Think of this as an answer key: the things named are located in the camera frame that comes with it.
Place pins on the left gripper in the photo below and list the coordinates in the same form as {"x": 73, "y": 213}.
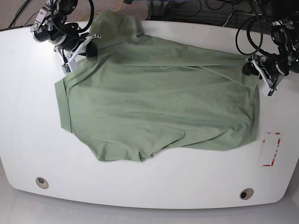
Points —
{"x": 267, "y": 67}

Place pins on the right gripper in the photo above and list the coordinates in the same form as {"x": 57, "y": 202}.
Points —
{"x": 84, "y": 47}

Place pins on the green polo t-shirt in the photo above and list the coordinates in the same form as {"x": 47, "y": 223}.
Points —
{"x": 142, "y": 94}

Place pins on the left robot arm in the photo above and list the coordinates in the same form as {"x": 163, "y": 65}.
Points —
{"x": 283, "y": 17}

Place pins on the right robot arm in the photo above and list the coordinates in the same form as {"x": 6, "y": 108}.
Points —
{"x": 69, "y": 39}

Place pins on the red tape rectangle marking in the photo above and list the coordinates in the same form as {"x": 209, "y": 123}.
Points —
{"x": 270, "y": 148}

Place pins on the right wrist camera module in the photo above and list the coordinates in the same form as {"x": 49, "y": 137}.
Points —
{"x": 69, "y": 66}

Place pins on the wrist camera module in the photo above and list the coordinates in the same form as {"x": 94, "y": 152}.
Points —
{"x": 268, "y": 91}
{"x": 69, "y": 66}

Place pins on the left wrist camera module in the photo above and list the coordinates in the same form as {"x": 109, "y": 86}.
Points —
{"x": 268, "y": 91}

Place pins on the right table cable grommet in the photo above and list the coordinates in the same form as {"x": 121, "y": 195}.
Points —
{"x": 246, "y": 194}

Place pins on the table cable grommet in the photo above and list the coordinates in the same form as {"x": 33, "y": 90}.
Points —
{"x": 246, "y": 194}
{"x": 42, "y": 183}

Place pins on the left table cable grommet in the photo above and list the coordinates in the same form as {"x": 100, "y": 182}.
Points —
{"x": 42, "y": 183}

